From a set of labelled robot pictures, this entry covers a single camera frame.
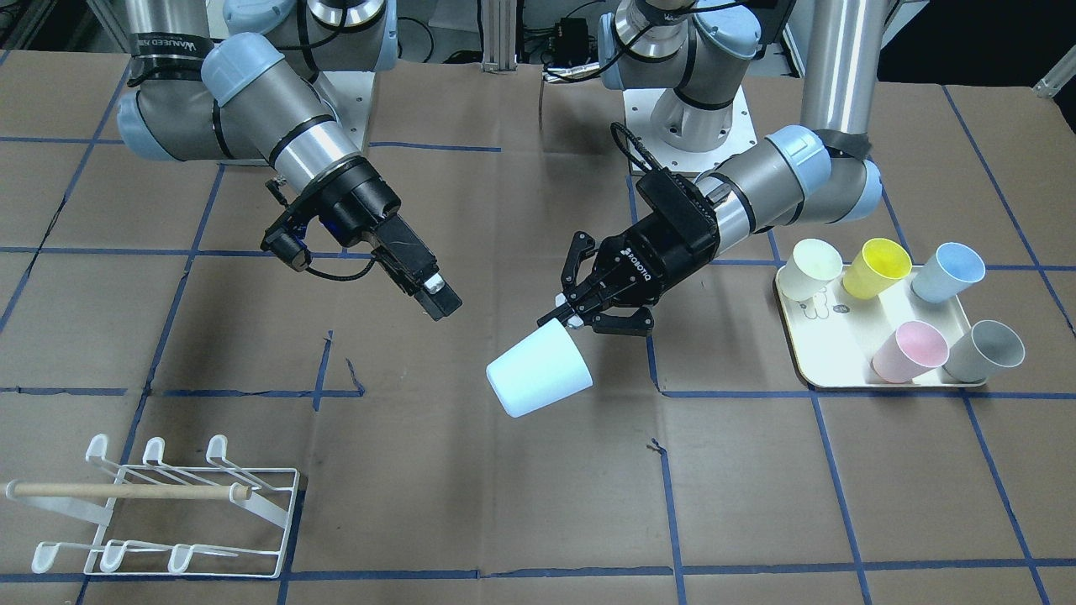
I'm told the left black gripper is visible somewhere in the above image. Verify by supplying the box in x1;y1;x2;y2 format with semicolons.
538;210;720;337

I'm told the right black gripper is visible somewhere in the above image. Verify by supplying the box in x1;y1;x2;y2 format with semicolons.
293;156;462;321

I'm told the light blue plastic cup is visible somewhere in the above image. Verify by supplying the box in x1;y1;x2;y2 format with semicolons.
487;320;594;418

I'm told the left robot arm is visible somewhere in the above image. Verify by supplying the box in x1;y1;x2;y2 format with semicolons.
537;1;888;336

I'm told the cream plastic cup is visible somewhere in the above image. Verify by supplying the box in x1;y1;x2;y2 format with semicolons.
778;239;844;300

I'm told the yellow plastic cup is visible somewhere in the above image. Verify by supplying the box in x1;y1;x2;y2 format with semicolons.
843;238;912;300

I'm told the pink plastic cup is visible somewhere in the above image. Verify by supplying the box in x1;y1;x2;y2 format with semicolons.
870;320;950;384

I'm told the grey plastic cup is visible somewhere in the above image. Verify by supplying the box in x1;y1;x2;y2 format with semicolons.
944;320;1027;383

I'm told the cream serving tray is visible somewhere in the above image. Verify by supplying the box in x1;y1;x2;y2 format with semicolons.
773;267;972;390

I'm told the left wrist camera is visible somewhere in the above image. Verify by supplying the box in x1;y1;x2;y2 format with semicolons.
636;169;714;224

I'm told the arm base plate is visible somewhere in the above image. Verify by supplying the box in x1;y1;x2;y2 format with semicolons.
313;71;377;155
623;87;758;157

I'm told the white wire cup rack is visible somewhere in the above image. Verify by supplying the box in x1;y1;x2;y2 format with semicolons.
4;434;301;579

